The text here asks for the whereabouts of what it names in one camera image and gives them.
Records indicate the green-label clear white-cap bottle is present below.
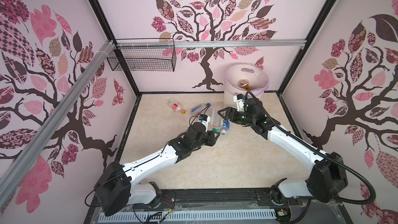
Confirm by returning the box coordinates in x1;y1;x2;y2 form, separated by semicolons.
211;108;222;132

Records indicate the blue-label clear water bottle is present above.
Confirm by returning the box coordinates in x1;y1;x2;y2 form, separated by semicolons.
220;120;230;135

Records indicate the brown coffee bottle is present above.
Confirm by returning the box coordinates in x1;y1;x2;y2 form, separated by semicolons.
238;79;249;90

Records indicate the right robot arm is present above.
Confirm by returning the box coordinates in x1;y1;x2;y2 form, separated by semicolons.
218;94;348;203

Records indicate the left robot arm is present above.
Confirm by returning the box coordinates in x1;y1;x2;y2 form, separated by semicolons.
94;122;220;216

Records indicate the white bin with purple liner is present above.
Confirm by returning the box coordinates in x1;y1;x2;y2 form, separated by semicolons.
223;63;269;107

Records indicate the blue-cap clear bottle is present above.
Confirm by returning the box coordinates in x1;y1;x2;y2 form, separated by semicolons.
190;103;211;116

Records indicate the red-label yellow-cap bottle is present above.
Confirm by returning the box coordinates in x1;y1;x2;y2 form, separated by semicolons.
167;100;186;114

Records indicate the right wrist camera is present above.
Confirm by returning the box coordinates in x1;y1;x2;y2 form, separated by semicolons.
233;94;246;112

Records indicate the white slotted cable duct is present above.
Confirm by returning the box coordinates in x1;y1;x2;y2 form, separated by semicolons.
96;209;276;224

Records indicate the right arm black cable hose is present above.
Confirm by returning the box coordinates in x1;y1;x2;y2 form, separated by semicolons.
244;91;377;206

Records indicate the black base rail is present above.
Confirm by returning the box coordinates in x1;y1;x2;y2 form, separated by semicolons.
84;188;352;224

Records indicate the back aluminium rail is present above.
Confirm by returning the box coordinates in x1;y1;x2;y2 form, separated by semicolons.
117;39;307;48

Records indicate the aluminium rail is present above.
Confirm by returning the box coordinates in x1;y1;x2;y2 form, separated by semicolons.
117;39;307;48
1;40;115;208

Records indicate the left aluminium rail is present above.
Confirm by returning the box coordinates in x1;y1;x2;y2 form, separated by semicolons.
1;40;115;208

